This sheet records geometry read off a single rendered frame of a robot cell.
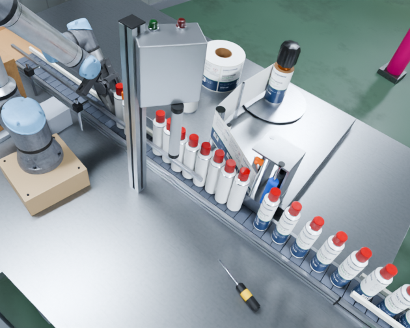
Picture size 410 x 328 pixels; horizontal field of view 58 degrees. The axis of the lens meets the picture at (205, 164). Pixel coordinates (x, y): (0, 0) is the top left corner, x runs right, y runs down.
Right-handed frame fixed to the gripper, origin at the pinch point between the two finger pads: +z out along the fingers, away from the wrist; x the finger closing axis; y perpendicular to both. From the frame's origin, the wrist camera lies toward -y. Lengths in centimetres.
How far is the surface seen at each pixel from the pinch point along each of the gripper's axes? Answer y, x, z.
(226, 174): -2, -54, 18
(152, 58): -15, -56, -27
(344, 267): -1, -90, 45
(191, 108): 26.4, -15.4, 11.4
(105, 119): -1.3, 5.7, 2.9
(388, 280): -1, -101, 45
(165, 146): -1.8, -27.4, 11.2
